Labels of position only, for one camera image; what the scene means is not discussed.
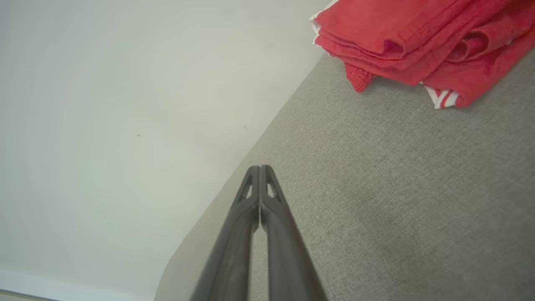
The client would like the red white jersey shirt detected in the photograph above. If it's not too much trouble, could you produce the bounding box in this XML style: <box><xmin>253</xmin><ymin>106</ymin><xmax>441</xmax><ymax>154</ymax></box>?
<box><xmin>309</xmin><ymin>0</ymin><xmax>535</xmax><ymax>110</ymax></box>

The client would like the grey fabric sofa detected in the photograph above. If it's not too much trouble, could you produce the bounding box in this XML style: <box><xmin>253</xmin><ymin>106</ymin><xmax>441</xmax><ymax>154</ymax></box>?
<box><xmin>154</xmin><ymin>46</ymin><xmax>535</xmax><ymax>301</ymax></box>

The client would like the white wall baseboard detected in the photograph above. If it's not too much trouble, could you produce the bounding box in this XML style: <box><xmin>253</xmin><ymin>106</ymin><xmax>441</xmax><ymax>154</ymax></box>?
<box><xmin>0</xmin><ymin>268</ymin><xmax>156</xmax><ymax>301</ymax></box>

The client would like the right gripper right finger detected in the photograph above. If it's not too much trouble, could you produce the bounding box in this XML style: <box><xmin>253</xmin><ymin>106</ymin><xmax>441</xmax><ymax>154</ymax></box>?
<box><xmin>260</xmin><ymin>165</ymin><xmax>329</xmax><ymax>301</ymax></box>

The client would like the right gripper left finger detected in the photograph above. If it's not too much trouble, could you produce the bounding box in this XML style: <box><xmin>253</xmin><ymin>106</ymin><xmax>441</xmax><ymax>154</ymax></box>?
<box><xmin>190</xmin><ymin>166</ymin><xmax>262</xmax><ymax>301</ymax></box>

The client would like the red shorts white stripe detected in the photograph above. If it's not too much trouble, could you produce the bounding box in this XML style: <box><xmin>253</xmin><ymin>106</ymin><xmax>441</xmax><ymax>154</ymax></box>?
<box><xmin>313</xmin><ymin>0</ymin><xmax>535</xmax><ymax>92</ymax></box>

